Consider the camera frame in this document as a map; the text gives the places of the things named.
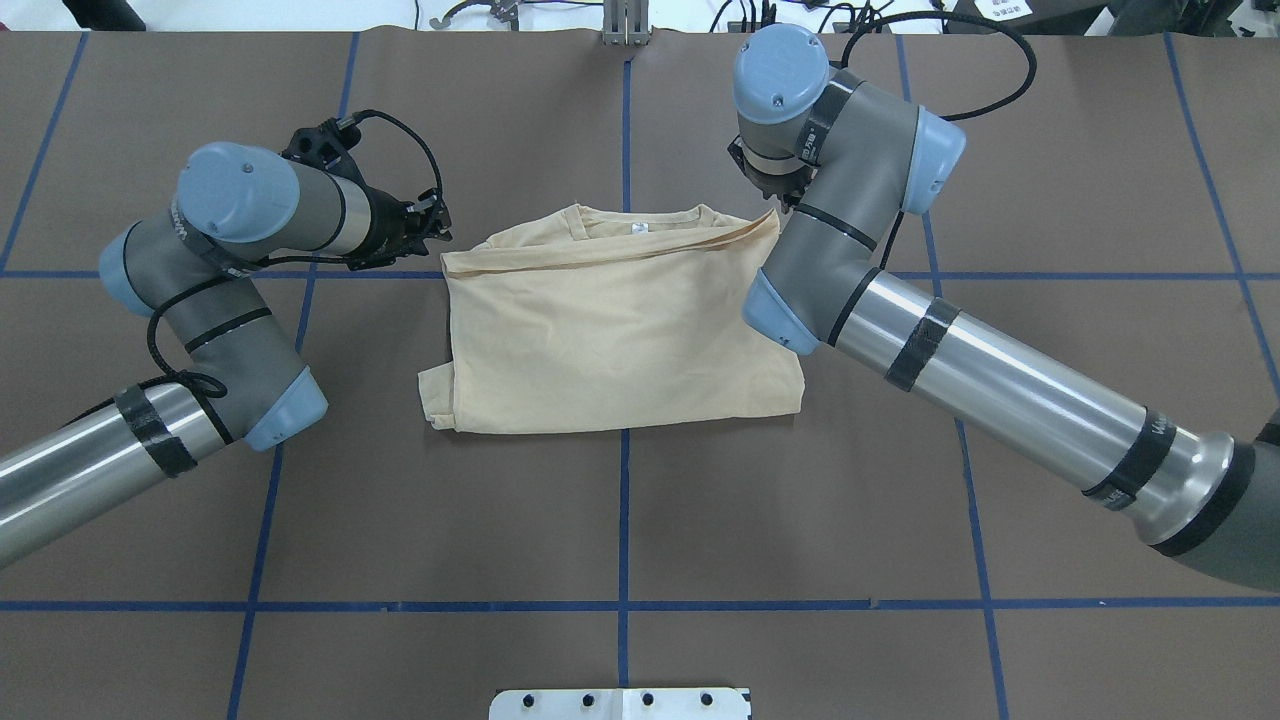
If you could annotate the aluminium frame post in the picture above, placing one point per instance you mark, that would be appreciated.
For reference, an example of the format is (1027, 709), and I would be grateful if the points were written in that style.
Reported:
(626, 23)

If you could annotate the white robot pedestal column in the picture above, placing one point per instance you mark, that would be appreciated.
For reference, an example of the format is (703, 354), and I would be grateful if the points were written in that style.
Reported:
(623, 703)

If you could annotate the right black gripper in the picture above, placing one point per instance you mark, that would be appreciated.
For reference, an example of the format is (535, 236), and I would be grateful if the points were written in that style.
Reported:
(771, 184)

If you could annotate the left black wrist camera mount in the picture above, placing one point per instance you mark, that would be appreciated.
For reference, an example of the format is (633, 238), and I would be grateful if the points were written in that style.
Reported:
(326, 147)

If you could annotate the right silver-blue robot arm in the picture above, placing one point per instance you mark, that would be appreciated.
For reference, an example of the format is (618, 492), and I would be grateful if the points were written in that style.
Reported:
(846, 158)

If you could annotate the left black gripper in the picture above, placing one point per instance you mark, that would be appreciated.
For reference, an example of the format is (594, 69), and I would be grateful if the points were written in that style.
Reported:
(388, 229)

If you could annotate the cream long-sleeve printed shirt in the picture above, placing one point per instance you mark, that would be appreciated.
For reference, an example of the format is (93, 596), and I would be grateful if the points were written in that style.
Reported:
(599, 320)

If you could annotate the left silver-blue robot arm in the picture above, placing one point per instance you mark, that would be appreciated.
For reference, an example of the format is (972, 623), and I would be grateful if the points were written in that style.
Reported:
(228, 371)

